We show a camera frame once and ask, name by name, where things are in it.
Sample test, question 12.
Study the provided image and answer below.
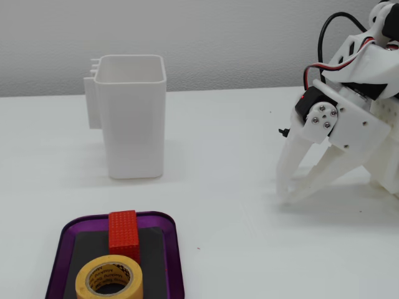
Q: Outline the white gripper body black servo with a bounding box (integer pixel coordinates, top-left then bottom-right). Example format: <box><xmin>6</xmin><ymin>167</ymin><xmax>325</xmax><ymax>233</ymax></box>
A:
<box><xmin>294</xmin><ymin>79</ymin><xmax>392</xmax><ymax>153</ymax></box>

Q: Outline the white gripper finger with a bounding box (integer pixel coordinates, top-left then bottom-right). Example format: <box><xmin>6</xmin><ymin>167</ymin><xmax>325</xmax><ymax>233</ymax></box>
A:
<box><xmin>276</xmin><ymin>103</ymin><xmax>339</xmax><ymax>192</ymax></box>
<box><xmin>288</xmin><ymin>141</ymin><xmax>375</xmax><ymax>203</ymax></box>

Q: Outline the yellow masking tape roll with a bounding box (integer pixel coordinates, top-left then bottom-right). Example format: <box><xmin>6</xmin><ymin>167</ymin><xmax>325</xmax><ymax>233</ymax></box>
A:
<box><xmin>75</xmin><ymin>254</ymin><xmax>144</xmax><ymax>299</ymax></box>

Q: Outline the white plastic box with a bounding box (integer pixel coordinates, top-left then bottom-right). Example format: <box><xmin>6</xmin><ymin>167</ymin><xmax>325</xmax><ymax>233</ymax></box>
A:
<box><xmin>83</xmin><ymin>54</ymin><xmax>166</xmax><ymax>180</ymax></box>

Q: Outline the red textured block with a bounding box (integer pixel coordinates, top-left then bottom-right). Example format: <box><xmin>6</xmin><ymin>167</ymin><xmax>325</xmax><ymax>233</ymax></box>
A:
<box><xmin>108</xmin><ymin>209</ymin><xmax>140</xmax><ymax>265</ymax></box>

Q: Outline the black tray mat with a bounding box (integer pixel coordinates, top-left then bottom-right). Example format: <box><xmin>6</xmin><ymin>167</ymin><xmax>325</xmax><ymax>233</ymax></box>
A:
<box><xmin>64</xmin><ymin>227</ymin><xmax>166</xmax><ymax>299</ymax></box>

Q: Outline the purple metal tray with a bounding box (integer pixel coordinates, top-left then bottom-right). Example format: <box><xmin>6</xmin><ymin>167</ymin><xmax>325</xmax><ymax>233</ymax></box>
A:
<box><xmin>45</xmin><ymin>211</ymin><xmax>185</xmax><ymax>299</ymax></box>

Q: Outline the red white black servo wire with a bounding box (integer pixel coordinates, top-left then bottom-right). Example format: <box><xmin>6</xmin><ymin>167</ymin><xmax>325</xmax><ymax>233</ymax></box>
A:
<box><xmin>303</xmin><ymin>36</ymin><xmax>380</xmax><ymax>94</ymax></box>

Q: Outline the black cable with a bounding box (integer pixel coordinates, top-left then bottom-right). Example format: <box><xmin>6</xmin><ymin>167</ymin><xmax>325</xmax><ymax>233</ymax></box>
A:
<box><xmin>317</xmin><ymin>11</ymin><xmax>370</xmax><ymax>85</ymax></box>

